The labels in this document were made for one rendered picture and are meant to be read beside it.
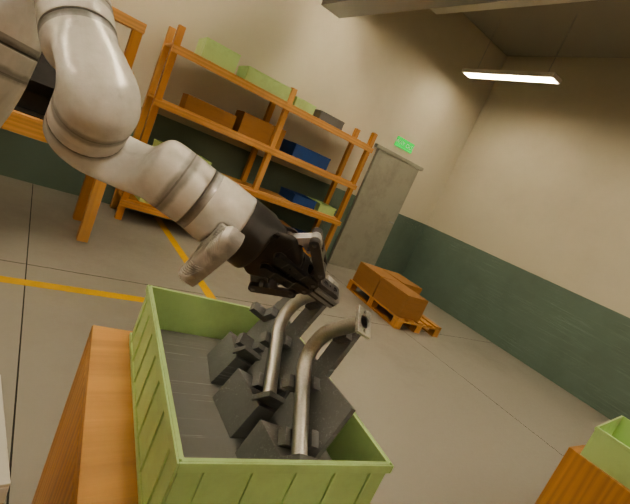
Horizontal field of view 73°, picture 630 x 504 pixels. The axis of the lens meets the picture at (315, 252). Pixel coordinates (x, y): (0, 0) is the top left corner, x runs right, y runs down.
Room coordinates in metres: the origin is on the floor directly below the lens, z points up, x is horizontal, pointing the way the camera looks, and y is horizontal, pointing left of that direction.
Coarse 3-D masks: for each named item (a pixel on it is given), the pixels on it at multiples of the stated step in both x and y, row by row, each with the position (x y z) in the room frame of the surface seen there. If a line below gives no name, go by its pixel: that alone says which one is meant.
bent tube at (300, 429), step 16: (352, 320) 0.77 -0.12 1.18; (368, 320) 0.78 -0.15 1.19; (320, 336) 0.80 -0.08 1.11; (336, 336) 0.79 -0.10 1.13; (368, 336) 0.76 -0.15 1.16; (304, 352) 0.80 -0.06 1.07; (304, 368) 0.78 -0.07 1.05; (304, 384) 0.75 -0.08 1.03; (304, 400) 0.73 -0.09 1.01; (304, 416) 0.71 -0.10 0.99; (304, 432) 0.69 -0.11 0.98; (304, 448) 0.67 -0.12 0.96
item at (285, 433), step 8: (288, 376) 0.77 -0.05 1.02; (312, 376) 0.78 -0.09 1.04; (288, 384) 0.76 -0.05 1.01; (312, 384) 0.77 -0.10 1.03; (312, 392) 0.78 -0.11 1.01; (280, 432) 0.70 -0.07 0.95; (288, 432) 0.70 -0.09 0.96; (312, 432) 0.71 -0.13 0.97; (280, 440) 0.69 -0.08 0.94; (288, 440) 0.69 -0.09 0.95; (312, 440) 0.70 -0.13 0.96; (288, 448) 0.70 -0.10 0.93; (312, 448) 0.70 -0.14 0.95
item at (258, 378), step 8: (264, 336) 0.92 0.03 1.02; (288, 336) 0.94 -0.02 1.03; (264, 344) 0.92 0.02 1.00; (288, 344) 0.92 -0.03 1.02; (256, 376) 0.84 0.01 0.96; (264, 376) 0.85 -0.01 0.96; (280, 376) 0.86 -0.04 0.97; (256, 384) 0.83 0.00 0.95; (280, 384) 0.84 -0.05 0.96; (280, 392) 0.85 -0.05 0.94
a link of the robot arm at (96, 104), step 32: (64, 32) 0.39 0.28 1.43; (96, 32) 0.41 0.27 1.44; (64, 64) 0.36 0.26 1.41; (96, 64) 0.38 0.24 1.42; (128, 64) 0.42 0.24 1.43; (64, 96) 0.35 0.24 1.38; (96, 96) 0.36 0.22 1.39; (128, 96) 0.38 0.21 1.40; (64, 128) 0.37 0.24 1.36; (96, 128) 0.36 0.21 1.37; (128, 128) 0.38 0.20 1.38
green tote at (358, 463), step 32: (160, 288) 1.06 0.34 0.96; (160, 320) 1.08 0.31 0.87; (192, 320) 1.12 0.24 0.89; (224, 320) 1.16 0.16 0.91; (256, 320) 1.21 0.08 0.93; (160, 352) 0.77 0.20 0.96; (160, 384) 0.70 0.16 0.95; (160, 416) 0.64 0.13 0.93; (352, 416) 0.85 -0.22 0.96; (160, 448) 0.60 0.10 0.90; (352, 448) 0.82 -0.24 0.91; (160, 480) 0.56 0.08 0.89; (192, 480) 0.54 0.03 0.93; (224, 480) 0.57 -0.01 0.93; (256, 480) 0.60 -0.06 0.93; (288, 480) 0.63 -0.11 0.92; (320, 480) 0.66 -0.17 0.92; (352, 480) 0.70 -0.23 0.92
